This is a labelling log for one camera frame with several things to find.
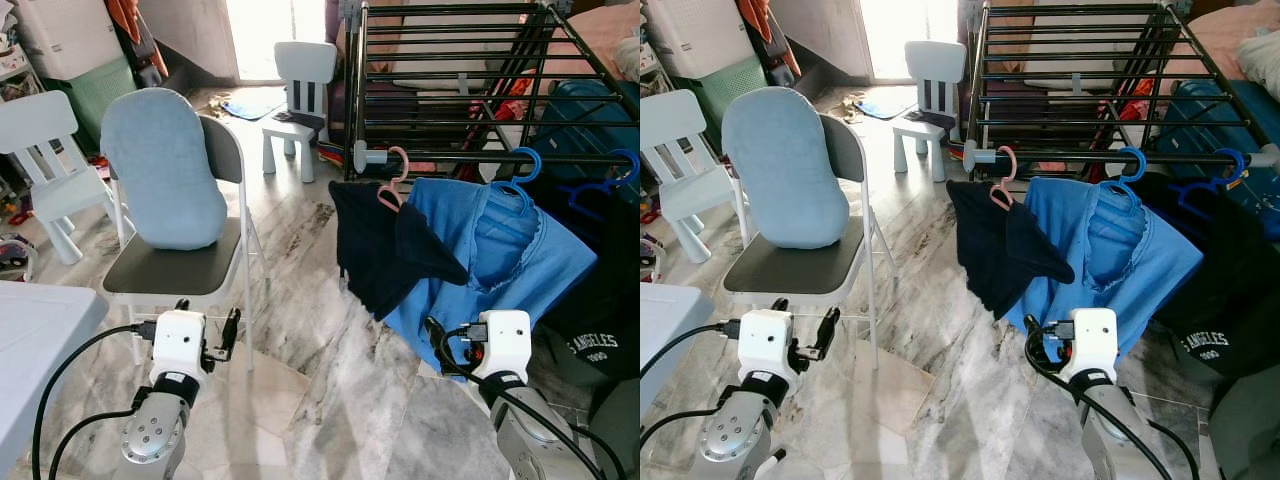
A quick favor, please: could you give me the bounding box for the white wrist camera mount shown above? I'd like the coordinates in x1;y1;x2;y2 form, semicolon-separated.
738;308;794;379
152;310;207;377
483;310;532;383
1068;308;1118;383

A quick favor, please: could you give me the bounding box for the pink hanger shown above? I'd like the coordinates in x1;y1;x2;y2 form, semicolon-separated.
989;146;1019;213
376;146;412;213

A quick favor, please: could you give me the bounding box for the blue knit sweater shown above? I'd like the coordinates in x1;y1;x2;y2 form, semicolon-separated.
383;177;598;373
1005;177;1204;361

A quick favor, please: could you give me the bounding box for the green perforated basket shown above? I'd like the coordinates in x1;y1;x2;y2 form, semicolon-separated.
45;55;136;151
690;55;769;131

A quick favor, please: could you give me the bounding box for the dark navy garment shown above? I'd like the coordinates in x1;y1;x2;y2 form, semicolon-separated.
328;180;471;323
945;180;1076;321

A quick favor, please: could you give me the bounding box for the grey folding chair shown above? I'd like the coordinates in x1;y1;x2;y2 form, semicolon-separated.
100;113;266;373
720;112;896;371

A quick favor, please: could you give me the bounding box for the white plastic folding table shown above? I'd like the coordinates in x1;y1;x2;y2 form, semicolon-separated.
640;283;716;416
0;280;109;476

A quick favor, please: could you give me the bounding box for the black drying rack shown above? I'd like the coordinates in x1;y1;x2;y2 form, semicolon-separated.
962;0;1280;173
340;0;641;183

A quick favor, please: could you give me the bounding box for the pink blanket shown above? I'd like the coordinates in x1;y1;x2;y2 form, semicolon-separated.
548;3;641;81
1185;5;1280;76

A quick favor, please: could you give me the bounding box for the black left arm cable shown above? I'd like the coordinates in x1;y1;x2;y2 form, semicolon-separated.
640;318;743;453
30;320;157;480

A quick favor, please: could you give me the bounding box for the blue plastic hanger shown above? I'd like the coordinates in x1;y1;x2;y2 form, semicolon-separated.
490;146;544;216
1100;146;1149;216
1175;148;1248;217
566;148;641;219

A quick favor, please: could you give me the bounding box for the orange hanging cloth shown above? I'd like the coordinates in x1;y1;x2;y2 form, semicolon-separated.
105;0;166;81
735;0;801;76

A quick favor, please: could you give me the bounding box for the light blue pillow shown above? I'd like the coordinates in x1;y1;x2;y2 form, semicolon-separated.
100;87;229;251
720;85;851;251

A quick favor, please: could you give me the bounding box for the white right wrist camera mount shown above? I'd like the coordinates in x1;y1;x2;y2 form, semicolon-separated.
483;310;532;383
1068;308;1118;383

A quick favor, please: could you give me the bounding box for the blue suitcase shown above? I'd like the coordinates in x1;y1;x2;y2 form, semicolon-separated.
1165;80;1280;239
530;80;641;186

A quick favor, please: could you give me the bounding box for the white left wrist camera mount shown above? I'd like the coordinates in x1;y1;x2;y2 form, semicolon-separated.
738;308;794;379
152;310;207;377

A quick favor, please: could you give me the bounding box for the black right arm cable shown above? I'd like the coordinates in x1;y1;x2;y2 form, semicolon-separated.
1024;314;1201;480
424;316;629;480

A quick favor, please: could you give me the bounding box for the black printed t-shirt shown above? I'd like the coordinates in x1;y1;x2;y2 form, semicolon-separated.
1130;172;1280;381
525;165;641;386

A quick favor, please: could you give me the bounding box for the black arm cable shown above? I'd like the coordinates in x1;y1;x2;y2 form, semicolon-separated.
424;316;629;480
30;320;157;480
640;318;743;453
1024;314;1201;480

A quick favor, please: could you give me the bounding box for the white children's chair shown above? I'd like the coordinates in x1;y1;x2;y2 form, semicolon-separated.
893;40;969;184
640;88;746;266
262;40;339;184
0;90;126;266

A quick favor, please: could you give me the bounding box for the blue floor mat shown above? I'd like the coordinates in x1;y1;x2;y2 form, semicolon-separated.
855;95;913;121
222;92;286;121

